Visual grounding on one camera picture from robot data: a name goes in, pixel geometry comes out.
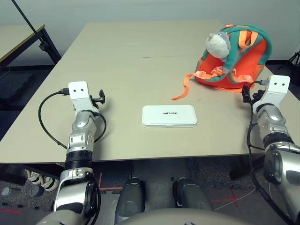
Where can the grey robot left leg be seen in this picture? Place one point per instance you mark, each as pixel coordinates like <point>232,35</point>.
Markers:
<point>130,199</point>

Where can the grey round floor disc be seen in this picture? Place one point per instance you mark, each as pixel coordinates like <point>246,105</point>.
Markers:
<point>37,191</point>
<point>5,191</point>

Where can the black foam mat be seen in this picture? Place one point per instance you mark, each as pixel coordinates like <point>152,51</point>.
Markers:
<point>14,86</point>

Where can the white plastic pencil case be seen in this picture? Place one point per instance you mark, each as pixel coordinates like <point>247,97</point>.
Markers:
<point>168,117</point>

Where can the black tripod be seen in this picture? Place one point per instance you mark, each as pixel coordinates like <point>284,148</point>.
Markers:
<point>295,57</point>

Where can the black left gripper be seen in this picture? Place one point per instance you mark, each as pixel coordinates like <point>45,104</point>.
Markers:
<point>102,97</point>

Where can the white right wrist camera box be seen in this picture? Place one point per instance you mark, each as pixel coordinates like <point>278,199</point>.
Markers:
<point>279,85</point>

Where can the orange and teal backpack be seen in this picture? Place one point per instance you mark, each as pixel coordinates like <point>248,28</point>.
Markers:
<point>248,58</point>

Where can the grey robot torso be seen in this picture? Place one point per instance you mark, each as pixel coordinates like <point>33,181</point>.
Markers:
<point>164,218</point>

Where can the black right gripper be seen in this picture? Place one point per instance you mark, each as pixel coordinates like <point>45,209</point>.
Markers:
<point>245,95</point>

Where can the grey robot leg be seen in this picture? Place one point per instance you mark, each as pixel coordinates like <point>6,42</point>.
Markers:
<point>192,194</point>
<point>130,199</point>

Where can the grey robot right leg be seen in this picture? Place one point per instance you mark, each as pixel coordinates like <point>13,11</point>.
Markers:
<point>192,194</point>

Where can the grey white plush toy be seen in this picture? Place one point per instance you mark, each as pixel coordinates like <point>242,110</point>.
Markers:
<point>216,45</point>

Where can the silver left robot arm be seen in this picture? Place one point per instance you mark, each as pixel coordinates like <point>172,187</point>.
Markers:
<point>79,140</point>

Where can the black pole with clamp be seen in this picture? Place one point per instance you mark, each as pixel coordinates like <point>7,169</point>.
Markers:
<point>43,45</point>

